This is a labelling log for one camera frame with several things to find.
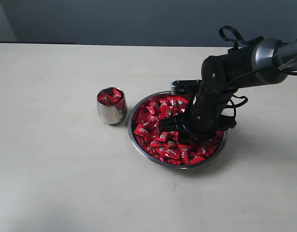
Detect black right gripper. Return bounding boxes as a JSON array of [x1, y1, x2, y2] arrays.
[[160, 84, 237, 145]]

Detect red candy from gripper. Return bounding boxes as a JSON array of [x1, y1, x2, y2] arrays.
[[112, 87, 123, 102]]

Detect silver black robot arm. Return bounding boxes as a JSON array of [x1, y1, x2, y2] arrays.
[[160, 37, 297, 139]]

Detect round stainless steel plate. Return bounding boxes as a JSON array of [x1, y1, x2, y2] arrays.
[[127, 90, 228, 170]]

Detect stainless steel cup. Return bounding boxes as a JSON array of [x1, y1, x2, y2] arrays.
[[96, 87, 127, 125]]

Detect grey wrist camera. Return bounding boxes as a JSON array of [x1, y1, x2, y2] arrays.
[[171, 79, 202, 96]]

